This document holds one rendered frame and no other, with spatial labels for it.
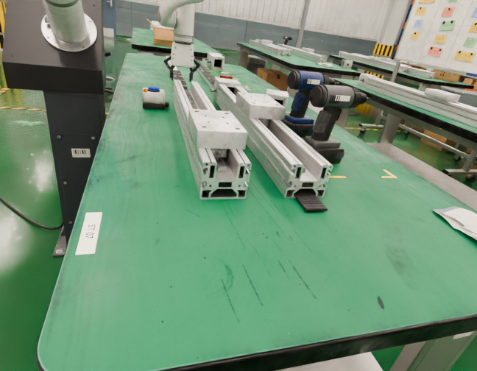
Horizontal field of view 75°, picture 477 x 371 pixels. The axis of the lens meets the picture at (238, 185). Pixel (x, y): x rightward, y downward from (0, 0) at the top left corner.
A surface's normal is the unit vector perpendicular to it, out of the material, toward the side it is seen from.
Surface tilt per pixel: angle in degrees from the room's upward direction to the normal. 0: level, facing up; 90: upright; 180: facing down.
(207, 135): 90
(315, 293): 0
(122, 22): 90
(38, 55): 47
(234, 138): 90
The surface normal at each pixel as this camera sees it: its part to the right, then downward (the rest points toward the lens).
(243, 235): 0.14, -0.87
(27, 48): 0.32, -0.25
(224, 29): 0.26, 0.49
